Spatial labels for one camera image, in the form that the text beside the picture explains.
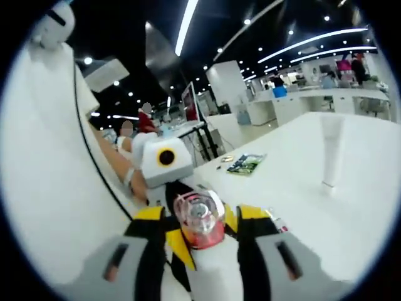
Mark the green black skincare sachet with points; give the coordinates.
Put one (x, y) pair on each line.
(246, 164)

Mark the white skincare bottle red collar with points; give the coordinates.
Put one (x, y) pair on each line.
(213, 266)

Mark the curved ceiling light strip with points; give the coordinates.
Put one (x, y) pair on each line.
(185, 28)

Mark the ceiling air conditioner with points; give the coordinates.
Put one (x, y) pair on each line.
(106, 73)

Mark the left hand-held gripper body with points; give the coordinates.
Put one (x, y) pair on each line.
(153, 175)

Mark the gold skincare sachet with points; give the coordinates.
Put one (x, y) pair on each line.
(227, 158)

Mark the magenta sign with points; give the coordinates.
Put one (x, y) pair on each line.
(344, 66)

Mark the blue storage box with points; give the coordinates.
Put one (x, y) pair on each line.
(279, 92)

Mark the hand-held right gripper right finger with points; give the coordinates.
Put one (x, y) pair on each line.
(275, 266)

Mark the pale blue bin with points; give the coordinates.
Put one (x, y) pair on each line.
(243, 116)

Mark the white office desk row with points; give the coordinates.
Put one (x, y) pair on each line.
(313, 103)

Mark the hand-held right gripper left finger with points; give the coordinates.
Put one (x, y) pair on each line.
(125, 269)

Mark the red display screen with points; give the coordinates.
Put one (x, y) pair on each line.
(190, 100)

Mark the white chest device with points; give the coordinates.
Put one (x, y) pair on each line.
(53, 28)

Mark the tall white skincare tube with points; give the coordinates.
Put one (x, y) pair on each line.
(332, 147)

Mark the black box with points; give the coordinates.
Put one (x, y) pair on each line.
(225, 108)

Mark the person's left hand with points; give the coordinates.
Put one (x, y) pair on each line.
(136, 185)

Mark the person's white shirt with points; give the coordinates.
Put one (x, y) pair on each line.
(47, 141)

